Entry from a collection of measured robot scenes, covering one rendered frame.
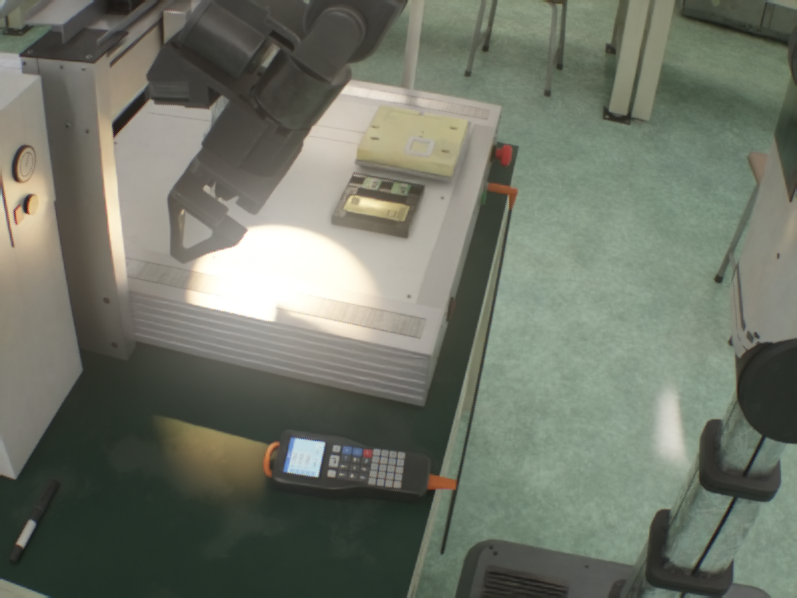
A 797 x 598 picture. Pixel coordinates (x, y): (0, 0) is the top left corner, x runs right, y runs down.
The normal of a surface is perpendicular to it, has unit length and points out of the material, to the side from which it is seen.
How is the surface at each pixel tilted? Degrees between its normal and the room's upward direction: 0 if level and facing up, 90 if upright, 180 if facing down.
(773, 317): 98
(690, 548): 90
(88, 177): 90
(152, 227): 0
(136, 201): 0
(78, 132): 90
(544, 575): 0
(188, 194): 30
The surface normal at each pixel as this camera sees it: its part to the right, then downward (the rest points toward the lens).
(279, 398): 0.07, -0.75
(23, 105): 0.97, 0.20
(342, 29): -0.24, 0.62
